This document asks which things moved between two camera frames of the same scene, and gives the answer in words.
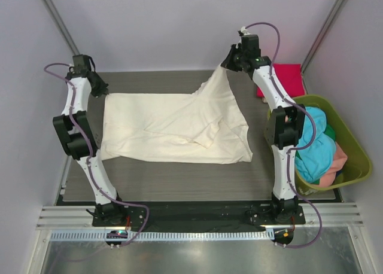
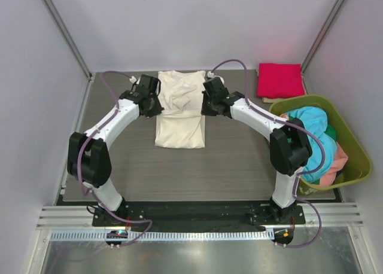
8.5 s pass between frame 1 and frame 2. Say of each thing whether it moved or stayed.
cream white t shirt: moved
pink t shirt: stayed
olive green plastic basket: stayed
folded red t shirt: stayed
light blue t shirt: stayed
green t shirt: stayed
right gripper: moved
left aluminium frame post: stayed
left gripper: moved
